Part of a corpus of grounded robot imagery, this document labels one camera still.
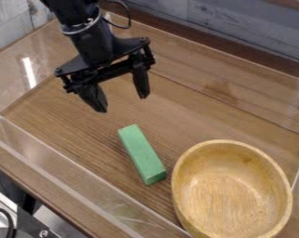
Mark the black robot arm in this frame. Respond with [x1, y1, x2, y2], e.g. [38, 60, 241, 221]
[39, 0, 154, 112]

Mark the black cable loop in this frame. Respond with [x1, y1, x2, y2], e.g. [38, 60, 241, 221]
[0, 205, 15, 238]

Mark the black metal frame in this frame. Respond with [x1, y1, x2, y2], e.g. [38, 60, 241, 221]
[0, 171, 88, 238]

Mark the clear acrylic front wall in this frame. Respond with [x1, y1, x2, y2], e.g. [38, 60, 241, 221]
[0, 116, 190, 238]

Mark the green rectangular block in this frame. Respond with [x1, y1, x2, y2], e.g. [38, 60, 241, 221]
[117, 125, 166, 186]

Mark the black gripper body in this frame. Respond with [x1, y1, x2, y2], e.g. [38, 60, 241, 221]
[55, 21, 154, 93]

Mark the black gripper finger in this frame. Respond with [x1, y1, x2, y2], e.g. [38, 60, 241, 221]
[132, 65, 149, 99]
[78, 85, 108, 112]

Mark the brown wooden bowl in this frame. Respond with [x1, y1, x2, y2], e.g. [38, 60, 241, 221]
[170, 139, 292, 238]

